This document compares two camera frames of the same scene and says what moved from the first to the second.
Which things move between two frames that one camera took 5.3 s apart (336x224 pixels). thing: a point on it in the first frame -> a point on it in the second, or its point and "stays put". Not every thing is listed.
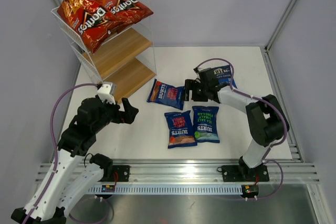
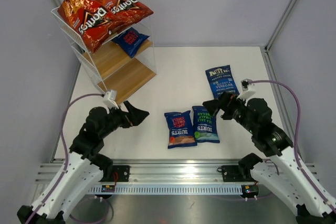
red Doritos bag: (91, 21) stays put
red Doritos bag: (123, 9) stays put
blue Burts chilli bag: (181, 129) stays put
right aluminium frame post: (287, 10) stays put
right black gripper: (190, 84) -> (227, 101)
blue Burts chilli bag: (163, 93) -> (131, 40)
